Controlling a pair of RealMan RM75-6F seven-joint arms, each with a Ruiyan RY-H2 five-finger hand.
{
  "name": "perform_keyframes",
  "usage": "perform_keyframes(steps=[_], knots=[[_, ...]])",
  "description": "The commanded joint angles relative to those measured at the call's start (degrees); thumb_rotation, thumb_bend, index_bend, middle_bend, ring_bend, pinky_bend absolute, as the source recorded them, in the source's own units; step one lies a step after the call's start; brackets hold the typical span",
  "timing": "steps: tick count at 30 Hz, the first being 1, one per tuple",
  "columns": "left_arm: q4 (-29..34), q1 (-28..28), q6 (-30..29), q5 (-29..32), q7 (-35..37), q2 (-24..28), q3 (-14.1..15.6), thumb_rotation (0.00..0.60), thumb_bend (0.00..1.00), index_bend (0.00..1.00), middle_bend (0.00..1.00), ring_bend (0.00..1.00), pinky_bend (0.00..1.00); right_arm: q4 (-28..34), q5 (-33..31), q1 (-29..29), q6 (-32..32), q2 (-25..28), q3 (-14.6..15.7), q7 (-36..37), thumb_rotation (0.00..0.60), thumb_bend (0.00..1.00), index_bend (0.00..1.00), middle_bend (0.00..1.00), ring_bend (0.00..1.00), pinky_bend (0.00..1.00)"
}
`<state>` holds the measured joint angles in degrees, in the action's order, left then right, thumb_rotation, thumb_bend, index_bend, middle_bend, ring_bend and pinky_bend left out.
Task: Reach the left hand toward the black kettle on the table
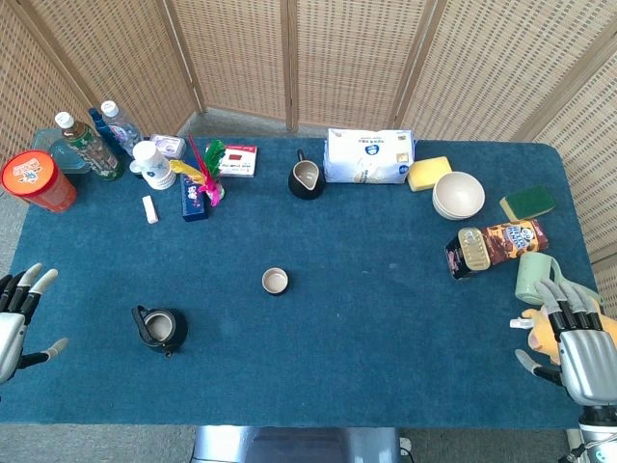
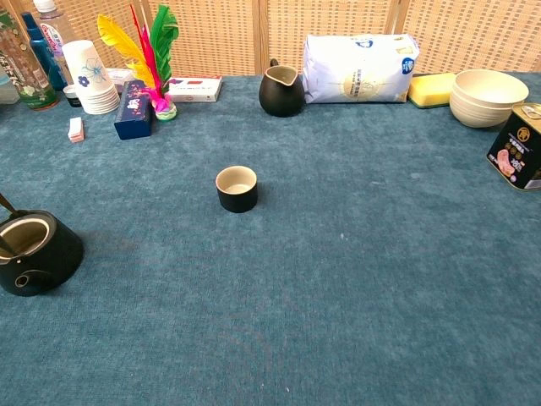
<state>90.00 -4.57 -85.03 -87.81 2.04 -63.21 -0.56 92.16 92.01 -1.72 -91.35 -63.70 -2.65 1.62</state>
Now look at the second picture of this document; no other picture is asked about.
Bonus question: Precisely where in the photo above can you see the blue table cloth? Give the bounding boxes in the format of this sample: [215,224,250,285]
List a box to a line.
[0,72,541,406]

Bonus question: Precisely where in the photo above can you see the white plastic bag package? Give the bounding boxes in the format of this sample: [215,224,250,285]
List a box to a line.
[302,33,423,105]

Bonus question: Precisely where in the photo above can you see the dark blue rectangular box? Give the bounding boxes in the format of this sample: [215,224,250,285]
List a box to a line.
[113,80,155,141]

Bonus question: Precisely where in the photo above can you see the woven rattan screen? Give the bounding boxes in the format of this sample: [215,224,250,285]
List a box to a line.
[0,0,541,78]

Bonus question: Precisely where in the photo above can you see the yellow green sponge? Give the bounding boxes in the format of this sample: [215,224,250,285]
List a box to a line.
[407,72,457,110]

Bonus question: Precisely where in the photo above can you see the black ceramic teapot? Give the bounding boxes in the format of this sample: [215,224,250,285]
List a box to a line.
[0,193,85,298]

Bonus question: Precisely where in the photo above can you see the black ceramic teacup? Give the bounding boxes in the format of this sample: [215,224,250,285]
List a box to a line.
[215,165,260,214]

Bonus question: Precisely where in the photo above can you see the small pink white eraser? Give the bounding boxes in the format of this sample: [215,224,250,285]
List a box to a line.
[68,117,85,144]

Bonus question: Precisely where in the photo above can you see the green tea bottle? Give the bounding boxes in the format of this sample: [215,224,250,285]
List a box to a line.
[0,0,60,111]

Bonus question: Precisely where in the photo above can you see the black luncheon meat can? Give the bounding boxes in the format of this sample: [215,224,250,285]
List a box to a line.
[485,102,541,192]

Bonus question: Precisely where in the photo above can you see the black ceramic pitcher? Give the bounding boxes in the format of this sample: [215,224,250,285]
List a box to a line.
[258,58,306,118]

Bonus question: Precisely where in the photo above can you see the stacked white paper cups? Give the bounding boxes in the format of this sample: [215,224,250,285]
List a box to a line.
[61,40,122,116]

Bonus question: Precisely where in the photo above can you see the blue plastic bottle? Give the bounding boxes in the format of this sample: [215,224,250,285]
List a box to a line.
[20,12,68,91]

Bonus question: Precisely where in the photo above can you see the small black white jar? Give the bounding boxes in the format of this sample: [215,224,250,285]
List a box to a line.
[63,84,83,108]

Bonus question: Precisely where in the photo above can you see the colourful feather shuttlecock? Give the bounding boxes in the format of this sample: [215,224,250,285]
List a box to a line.
[96,3,180,123]

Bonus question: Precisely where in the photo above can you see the stacked cream bowls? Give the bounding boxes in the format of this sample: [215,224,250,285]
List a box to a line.
[449,69,530,129]

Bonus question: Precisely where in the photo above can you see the white red flat box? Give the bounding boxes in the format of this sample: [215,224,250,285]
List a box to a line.
[166,75,223,103]

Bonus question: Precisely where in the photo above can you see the clear bottle red label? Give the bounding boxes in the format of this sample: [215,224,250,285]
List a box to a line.
[32,0,77,85]

